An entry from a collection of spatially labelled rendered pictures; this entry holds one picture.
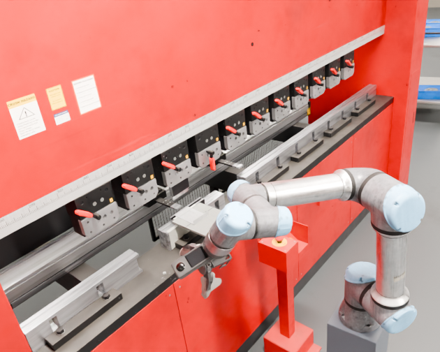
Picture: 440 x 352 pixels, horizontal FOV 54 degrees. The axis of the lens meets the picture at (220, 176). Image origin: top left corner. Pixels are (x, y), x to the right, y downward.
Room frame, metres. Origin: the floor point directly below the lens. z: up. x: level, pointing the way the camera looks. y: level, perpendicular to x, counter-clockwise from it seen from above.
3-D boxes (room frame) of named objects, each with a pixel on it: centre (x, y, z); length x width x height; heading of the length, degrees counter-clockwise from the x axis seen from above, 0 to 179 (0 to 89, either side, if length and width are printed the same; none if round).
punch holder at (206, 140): (1.78, 0.06, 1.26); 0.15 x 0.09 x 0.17; 137
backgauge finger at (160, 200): (1.77, 0.30, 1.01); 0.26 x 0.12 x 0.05; 47
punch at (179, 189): (1.66, 0.18, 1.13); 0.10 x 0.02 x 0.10; 137
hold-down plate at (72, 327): (1.18, 0.55, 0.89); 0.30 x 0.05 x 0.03; 137
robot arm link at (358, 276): (1.12, -0.45, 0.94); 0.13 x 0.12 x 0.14; 19
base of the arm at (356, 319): (1.13, -0.45, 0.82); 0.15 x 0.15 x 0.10
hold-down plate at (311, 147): (2.35, -0.55, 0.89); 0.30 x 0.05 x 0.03; 137
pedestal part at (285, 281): (1.66, -0.27, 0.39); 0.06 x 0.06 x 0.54; 47
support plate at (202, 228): (1.55, 0.08, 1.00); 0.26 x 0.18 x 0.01; 47
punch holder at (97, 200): (1.34, 0.47, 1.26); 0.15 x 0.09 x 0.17; 137
